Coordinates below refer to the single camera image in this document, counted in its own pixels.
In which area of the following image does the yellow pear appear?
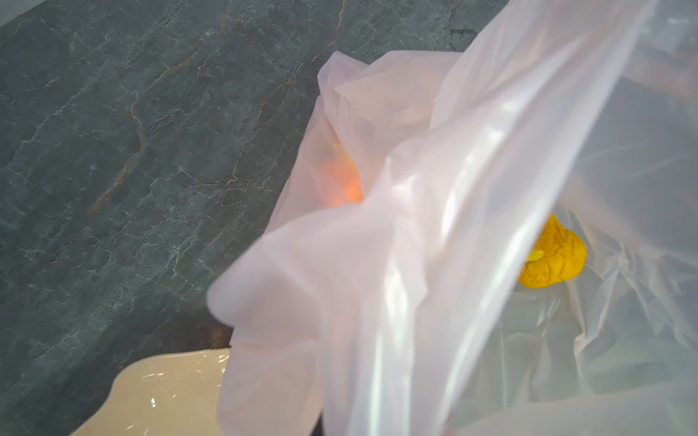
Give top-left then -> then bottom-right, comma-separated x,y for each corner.
518,214 -> 587,289

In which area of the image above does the pink plastic bag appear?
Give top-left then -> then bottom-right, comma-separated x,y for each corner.
207,1 -> 697,435

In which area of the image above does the orange tangerine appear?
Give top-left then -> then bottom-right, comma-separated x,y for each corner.
322,151 -> 364,207

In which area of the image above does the peach wavy fruit plate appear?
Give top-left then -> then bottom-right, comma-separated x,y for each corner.
74,348 -> 229,436

